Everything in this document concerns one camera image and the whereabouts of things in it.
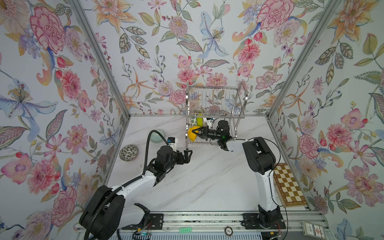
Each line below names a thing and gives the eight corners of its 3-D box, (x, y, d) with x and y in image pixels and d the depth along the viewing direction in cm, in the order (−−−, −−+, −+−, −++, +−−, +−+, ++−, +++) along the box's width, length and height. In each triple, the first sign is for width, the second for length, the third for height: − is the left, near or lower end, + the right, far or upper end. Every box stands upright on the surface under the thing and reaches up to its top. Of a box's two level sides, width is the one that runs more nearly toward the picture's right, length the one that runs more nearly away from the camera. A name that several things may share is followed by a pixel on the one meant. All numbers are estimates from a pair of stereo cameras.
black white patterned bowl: (120, 161, 97) (117, 158, 94) (124, 148, 103) (122, 144, 100) (136, 161, 97) (134, 158, 94) (139, 148, 103) (138, 144, 100)
